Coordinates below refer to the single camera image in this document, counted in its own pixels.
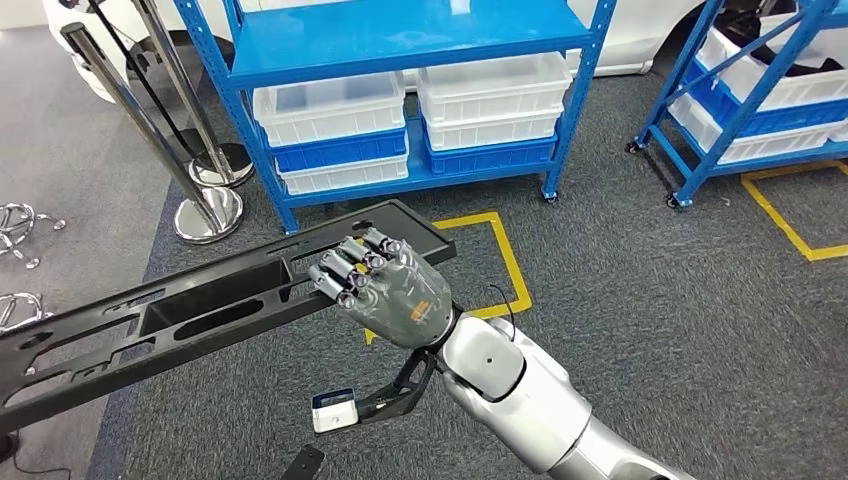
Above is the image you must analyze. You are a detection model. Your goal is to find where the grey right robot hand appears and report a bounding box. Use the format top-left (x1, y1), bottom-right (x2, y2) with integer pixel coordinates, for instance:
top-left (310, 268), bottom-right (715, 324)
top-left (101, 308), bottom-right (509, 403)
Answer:
top-left (307, 227), bottom-right (458, 351)

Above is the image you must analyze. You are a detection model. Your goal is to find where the long black plastic frame part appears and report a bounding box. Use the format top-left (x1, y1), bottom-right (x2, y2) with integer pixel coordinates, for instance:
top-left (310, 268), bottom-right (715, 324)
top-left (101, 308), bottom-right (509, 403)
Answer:
top-left (0, 198), bottom-right (458, 435)

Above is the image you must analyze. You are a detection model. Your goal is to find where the blue metal shelf rack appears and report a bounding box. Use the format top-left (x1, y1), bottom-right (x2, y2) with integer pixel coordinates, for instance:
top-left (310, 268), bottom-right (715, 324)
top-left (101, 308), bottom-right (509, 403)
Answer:
top-left (173, 0), bottom-right (617, 234)

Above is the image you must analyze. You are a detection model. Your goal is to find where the blue wheeled shelf rack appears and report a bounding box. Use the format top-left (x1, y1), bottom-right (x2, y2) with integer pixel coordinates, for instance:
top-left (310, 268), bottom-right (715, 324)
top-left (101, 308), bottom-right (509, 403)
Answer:
top-left (625, 0), bottom-right (848, 210)

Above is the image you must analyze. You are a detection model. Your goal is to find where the black curved plastic part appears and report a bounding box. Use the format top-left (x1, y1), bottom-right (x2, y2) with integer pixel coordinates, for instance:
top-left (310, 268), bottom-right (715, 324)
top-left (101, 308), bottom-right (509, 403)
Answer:
top-left (715, 9), bottom-right (846, 75)

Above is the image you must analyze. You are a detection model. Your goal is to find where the white plastic bin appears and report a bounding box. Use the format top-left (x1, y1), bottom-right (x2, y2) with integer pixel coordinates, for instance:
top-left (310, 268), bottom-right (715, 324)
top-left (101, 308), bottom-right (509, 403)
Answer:
top-left (669, 92), bottom-right (848, 166)
top-left (695, 13), bottom-right (848, 113)
top-left (252, 71), bottom-right (407, 148)
top-left (278, 153), bottom-right (410, 197)
top-left (423, 109), bottom-right (564, 152)
top-left (415, 52), bottom-right (573, 126)

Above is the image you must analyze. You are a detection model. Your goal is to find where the blue plastic bin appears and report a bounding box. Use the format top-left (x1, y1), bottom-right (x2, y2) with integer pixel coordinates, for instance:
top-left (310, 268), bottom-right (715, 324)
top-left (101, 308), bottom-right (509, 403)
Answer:
top-left (682, 59), bottom-right (848, 138)
top-left (427, 135), bottom-right (558, 177)
top-left (270, 129), bottom-right (409, 174)

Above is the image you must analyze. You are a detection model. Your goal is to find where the black stanchion pole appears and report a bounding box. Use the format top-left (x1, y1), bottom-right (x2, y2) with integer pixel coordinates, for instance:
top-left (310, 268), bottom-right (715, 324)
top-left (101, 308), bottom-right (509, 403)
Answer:
top-left (86, 0), bottom-right (200, 164)

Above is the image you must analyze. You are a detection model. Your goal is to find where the white car with red stripe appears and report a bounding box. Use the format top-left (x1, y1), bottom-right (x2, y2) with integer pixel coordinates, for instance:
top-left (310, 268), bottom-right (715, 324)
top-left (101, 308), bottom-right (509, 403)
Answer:
top-left (42, 0), bottom-right (803, 104)

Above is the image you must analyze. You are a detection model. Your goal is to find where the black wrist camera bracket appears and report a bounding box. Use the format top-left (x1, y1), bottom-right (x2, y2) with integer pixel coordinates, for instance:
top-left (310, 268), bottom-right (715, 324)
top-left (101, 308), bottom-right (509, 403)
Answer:
top-left (354, 347), bottom-right (439, 425)

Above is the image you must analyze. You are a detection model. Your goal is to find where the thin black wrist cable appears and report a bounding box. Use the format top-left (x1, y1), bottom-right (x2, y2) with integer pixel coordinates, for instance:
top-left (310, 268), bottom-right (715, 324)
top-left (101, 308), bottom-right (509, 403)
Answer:
top-left (490, 284), bottom-right (517, 342)

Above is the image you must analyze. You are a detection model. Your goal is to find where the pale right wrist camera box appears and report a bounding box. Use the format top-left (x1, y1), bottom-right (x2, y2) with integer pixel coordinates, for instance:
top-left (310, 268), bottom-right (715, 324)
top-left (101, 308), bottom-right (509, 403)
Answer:
top-left (311, 388), bottom-right (360, 435)

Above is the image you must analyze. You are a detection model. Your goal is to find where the chrome stanchion post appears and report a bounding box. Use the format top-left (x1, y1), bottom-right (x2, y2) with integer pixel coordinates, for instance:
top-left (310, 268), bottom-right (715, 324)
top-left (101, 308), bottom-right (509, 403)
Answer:
top-left (132, 0), bottom-right (255, 189)
top-left (60, 23), bottom-right (244, 245)

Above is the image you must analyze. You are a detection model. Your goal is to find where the chrome wire emblem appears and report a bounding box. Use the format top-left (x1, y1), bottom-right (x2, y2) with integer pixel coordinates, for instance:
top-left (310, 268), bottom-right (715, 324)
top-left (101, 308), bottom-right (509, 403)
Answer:
top-left (0, 292), bottom-right (54, 333)
top-left (0, 201), bottom-right (68, 271)

